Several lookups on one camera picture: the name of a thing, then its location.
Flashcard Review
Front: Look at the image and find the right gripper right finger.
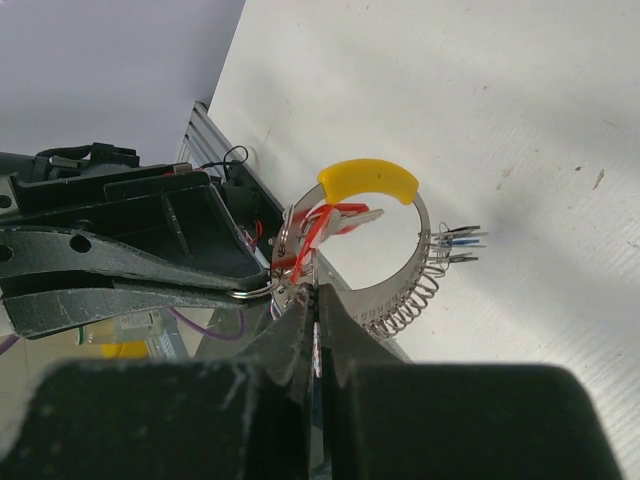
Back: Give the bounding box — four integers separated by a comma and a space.
317, 285, 622, 479

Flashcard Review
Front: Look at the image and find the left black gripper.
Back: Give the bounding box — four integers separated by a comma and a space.
1, 143, 271, 339

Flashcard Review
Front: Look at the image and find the red tagged key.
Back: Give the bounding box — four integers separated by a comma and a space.
291, 202, 384, 284

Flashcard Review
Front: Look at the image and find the keyring with yellow handle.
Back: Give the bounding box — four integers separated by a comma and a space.
267, 157, 489, 344

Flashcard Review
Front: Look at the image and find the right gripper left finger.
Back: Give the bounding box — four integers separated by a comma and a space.
1, 286, 315, 479

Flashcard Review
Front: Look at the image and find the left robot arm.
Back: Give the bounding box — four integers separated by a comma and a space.
1, 143, 280, 339

